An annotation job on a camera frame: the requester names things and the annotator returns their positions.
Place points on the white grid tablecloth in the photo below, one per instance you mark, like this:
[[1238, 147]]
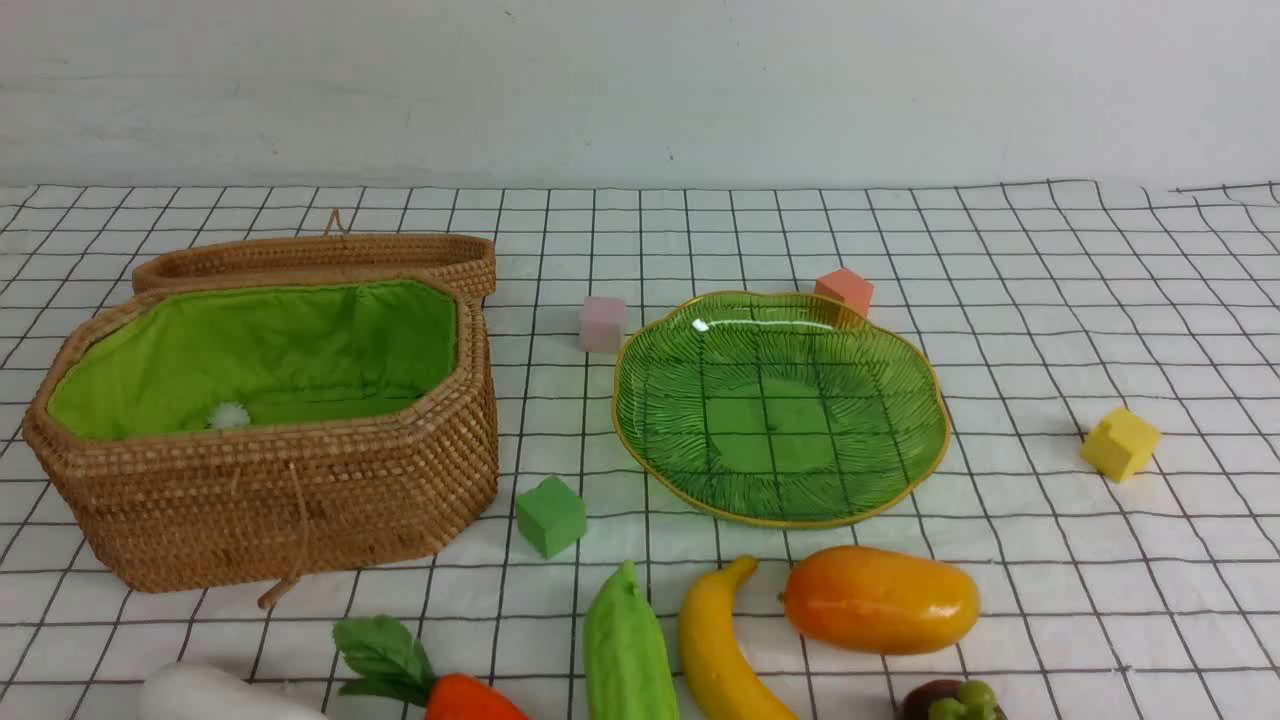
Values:
[[1043, 306]]

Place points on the pink foam cube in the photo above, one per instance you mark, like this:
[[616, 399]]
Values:
[[602, 324]]

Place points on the white radish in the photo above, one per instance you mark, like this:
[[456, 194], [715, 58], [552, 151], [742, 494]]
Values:
[[198, 691]]

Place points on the green foam cube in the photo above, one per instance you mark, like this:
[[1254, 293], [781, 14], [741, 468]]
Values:
[[551, 517]]

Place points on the green cucumber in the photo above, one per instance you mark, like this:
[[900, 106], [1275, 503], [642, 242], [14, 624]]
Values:
[[625, 656]]

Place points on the orange foam cube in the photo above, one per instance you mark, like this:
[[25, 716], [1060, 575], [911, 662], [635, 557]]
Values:
[[847, 287]]

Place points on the purple mangosteen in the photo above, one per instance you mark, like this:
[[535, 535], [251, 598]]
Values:
[[952, 699]]

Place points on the orange mango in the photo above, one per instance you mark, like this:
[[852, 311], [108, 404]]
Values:
[[863, 599]]

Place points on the orange carrot with leaves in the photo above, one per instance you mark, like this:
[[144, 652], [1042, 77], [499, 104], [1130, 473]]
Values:
[[390, 662]]

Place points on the woven rattan basket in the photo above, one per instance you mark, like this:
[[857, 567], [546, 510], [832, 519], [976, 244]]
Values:
[[236, 430]]

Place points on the yellow foam cube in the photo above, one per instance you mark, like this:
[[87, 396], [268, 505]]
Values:
[[1120, 445]]

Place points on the yellow banana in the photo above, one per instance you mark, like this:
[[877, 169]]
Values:
[[720, 678]]

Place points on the green glass leaf plate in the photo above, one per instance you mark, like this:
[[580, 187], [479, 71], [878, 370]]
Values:
[[783, 410]]

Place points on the woven rattan basket lid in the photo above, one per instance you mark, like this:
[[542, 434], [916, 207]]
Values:
[[467, 263]]

